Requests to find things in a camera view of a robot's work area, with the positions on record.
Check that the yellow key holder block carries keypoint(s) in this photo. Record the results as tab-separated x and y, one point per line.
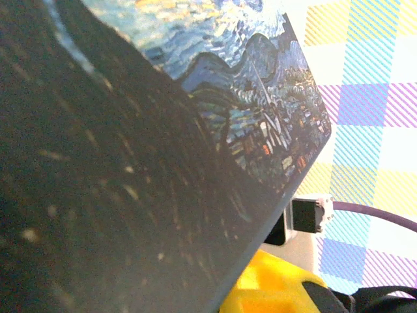
267	287

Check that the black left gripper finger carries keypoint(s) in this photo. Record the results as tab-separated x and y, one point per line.
322	298

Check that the blue starry night print box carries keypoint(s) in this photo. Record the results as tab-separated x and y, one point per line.
228	81

